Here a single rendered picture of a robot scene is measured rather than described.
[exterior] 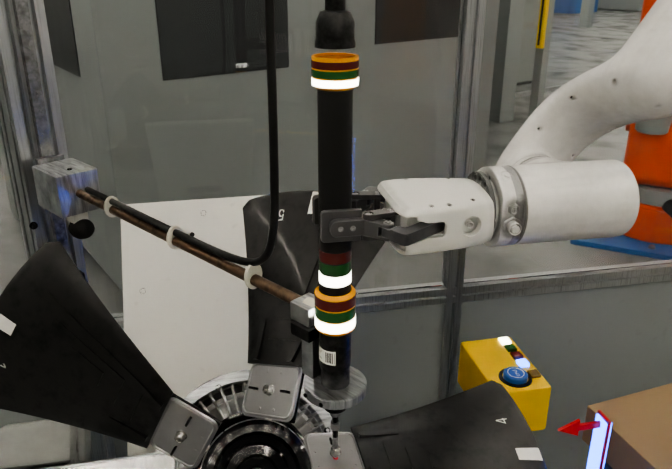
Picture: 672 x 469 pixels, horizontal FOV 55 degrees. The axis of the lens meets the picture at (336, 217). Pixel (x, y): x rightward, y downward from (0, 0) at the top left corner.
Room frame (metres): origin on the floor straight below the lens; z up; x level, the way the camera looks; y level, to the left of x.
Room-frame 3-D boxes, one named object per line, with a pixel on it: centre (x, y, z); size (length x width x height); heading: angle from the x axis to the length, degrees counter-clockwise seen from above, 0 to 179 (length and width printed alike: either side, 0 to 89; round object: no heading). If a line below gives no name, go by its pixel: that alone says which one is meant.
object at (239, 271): (0.81, 0.22, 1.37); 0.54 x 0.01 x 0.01; 46
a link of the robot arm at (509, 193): (0.64, -0.17, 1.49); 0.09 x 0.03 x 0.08; 12
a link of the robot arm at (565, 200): (0.66, -0.25, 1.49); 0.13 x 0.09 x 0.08; 102
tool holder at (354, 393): (0.61, 0.01, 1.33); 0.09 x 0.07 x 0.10; 46
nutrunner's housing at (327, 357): (0.60, 0.00, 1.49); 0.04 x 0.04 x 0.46
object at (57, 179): (1.03, 0.45, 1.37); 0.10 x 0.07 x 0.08; 46
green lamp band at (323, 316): (0.60, 0.00, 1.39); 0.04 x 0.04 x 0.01
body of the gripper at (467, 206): (0.63, -0.11, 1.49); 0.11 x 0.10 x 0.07; 102
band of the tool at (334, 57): (0.60, 0.00, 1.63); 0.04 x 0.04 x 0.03
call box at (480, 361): (0.96, -0.29, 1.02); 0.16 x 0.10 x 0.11; 11
